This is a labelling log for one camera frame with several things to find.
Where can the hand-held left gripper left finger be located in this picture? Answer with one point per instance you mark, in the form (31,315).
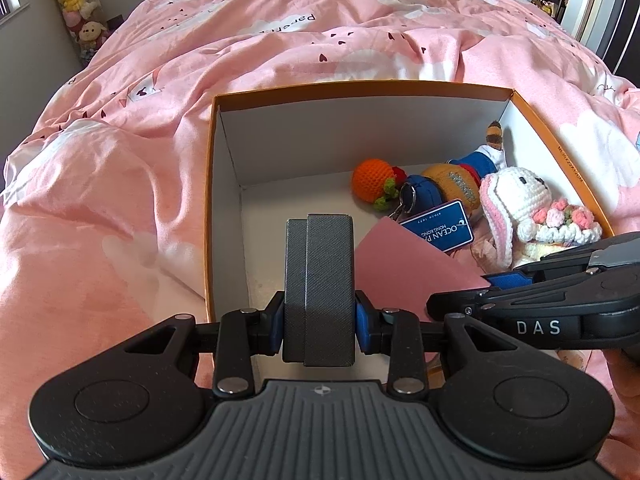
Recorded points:
(277,325)

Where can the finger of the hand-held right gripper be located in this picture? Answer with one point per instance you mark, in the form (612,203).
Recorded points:
(505,280)
(465,305)

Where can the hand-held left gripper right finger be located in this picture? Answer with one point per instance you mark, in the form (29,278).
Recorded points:
(362,322)

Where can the grey textured box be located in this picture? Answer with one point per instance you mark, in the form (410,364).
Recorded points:
(320,285)

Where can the pink card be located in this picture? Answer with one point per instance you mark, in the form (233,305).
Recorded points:
(410,265)

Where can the blue rectangular tag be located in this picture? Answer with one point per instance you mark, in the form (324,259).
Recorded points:
(440,227)

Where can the white crochet bunny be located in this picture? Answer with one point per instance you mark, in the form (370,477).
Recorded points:
(515,195)

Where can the orange crochet fruit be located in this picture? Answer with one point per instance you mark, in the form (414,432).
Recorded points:
(372,177)

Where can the orange cardboard box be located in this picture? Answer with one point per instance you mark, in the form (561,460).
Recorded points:
(280,135)

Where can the pink printed blanket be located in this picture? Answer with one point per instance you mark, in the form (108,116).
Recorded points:
(125,185)

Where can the black wardrobe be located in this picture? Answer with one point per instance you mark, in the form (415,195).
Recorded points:
(610,10)

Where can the clear tube of plush toys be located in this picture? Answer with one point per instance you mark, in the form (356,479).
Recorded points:
(80,5)

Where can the dark wall socket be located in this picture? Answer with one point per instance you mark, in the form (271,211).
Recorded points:
(116,20)

